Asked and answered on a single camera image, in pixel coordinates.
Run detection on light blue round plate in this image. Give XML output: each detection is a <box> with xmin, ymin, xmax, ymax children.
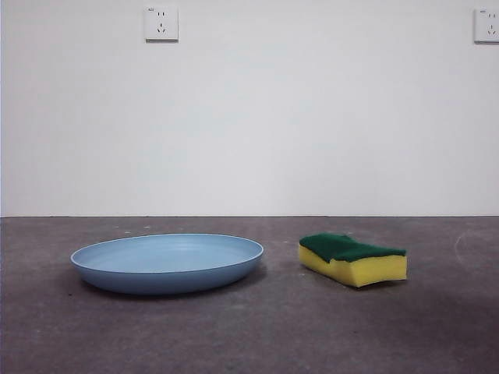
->
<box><xmin>69</xmin><ymin>232</ymin><xmax>265</xmax><ymax>295</ymax></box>

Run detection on white wall socket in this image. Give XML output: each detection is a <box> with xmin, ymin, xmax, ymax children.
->
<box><xmin>144</xmin><ymin>5</ymin><xmax>180</xmax><ymax>43</ymax></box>
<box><xmin>473</xmin><ymin>9</ymin><xmax>499</xmax><ymax>44</ymax></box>

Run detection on yellow sponge with green pad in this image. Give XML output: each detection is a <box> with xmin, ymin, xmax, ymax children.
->
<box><xmin>298</xmin><ymin>232</ymin><xmax>409</xmax><ymax>289</ymax></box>

